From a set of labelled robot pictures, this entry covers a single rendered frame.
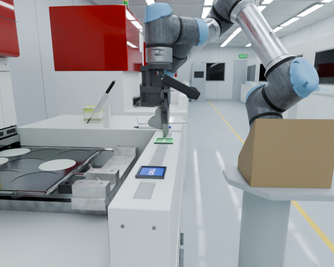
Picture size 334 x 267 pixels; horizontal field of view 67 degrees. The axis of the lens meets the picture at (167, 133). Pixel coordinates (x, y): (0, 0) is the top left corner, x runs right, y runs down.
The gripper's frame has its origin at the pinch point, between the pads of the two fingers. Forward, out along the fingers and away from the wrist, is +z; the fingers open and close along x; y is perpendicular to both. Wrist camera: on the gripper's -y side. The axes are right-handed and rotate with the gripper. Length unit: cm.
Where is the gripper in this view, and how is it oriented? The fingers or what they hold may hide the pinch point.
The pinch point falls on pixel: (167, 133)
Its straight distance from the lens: 75.0
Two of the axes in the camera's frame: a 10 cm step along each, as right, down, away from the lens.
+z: 0.1, 9.8, 2.2
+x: -0.8, 2.2, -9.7
